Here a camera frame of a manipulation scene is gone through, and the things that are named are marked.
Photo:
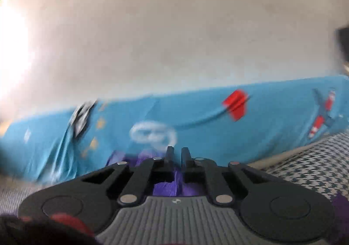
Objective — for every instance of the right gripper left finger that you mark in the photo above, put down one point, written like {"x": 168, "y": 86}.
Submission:
{"x": 169, "y": 159}

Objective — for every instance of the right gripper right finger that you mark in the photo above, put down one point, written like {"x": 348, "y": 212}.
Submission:
{"x": 186, "y": 160}

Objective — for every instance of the blue houndstooth bed sheet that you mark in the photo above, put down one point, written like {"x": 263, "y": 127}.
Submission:
{"x": 321, "y": 166}

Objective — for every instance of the blue printed bolster pillow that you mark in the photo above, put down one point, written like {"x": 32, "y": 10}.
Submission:
{"x": 244, "y": 123}

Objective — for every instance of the purple floral garment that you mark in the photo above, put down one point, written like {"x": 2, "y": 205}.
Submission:
{"x": 175, "y": 188}

